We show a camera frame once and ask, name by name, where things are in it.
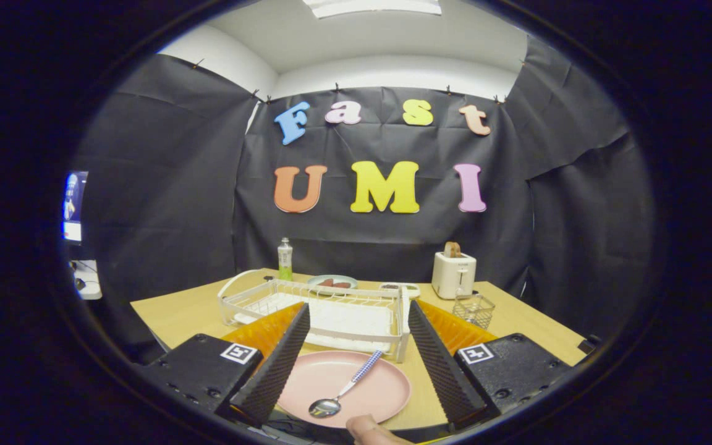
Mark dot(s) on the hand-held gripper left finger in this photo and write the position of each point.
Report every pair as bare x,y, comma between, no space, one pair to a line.
272,374

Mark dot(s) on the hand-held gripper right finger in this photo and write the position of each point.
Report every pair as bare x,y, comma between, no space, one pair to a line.
445,374

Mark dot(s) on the pink plate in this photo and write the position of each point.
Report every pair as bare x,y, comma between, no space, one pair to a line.
381,386

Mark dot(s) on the pale green plate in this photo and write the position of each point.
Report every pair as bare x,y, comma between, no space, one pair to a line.
314,281

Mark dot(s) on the white toaster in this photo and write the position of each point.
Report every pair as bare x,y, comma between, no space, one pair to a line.
452,278

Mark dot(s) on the white divided sauce tray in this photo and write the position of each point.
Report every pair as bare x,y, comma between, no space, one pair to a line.
393,287

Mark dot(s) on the green label bottle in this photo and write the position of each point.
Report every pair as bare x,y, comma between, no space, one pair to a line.
285,262

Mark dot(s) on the brown bread slice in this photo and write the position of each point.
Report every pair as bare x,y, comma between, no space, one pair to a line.
452,250

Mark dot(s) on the small black block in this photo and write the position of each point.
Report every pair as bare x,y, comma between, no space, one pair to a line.
591,345

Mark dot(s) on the black backdrop cloth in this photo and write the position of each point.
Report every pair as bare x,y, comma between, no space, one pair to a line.
578,235

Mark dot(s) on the white side desk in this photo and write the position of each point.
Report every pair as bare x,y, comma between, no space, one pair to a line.
88,284

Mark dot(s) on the lit monitor screen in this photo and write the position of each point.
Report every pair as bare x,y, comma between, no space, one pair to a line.
75,207

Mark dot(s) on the ceiling light panel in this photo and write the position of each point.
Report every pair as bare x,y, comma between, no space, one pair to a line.
371,6

